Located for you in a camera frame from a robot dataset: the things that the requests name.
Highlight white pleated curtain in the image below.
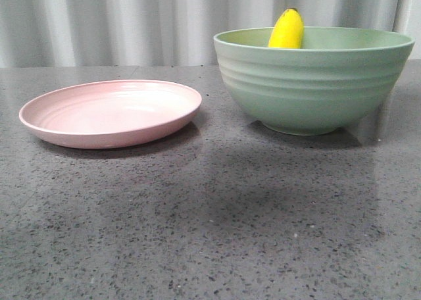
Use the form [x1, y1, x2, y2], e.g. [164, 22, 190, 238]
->
[1, 0, 420, 68]

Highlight green ribbed bowl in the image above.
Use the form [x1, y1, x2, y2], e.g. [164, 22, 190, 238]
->
[214, 26, 414, 136]

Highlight yellow banana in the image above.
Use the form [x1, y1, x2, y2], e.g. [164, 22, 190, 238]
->
[267, 8, 304, 49]

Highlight pink plate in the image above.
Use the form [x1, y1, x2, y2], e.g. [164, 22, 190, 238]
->
[19, 80, 202, 149]

